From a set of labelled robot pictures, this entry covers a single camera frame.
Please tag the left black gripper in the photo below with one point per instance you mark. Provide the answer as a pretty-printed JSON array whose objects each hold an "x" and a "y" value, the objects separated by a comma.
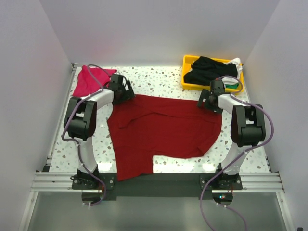
[{"x": 126, "y": 96}]

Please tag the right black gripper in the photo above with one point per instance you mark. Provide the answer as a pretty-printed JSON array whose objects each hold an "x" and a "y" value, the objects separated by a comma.
[{"x": 205, "y": 94}]

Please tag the dark red t shirt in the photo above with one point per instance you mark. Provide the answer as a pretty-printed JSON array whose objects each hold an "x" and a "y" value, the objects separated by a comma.
[{"x": 147, "y": 126}]

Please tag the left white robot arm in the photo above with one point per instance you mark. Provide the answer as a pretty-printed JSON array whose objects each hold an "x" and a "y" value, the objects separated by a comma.
[{"x": 80, "y": 125}]

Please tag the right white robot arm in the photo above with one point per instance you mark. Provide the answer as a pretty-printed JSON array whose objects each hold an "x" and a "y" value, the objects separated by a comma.
[{"x": 247, "y": 131}]

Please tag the black t shirt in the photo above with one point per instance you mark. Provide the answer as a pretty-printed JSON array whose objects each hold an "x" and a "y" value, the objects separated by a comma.
[{"x": 204, "y": 70}]

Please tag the white t shirt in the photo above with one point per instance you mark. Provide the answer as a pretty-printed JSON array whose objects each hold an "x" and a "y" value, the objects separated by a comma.
[{"x": 238, "y": 65}]

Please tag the green t shirt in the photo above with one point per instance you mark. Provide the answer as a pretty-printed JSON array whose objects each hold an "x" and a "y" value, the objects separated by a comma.
[{"x": 233, "y": 86}]

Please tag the folded pink t shirt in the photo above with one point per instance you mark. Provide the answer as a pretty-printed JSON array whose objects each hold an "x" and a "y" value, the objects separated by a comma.
[{"x": 86, "y": 84}]

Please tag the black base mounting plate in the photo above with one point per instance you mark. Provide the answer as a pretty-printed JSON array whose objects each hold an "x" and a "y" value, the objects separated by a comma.
[{"x": 158, "y": 185}]

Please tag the aluminium frame rail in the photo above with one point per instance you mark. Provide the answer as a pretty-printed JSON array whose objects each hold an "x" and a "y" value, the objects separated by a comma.
[{"x": 46, "y": 181}]

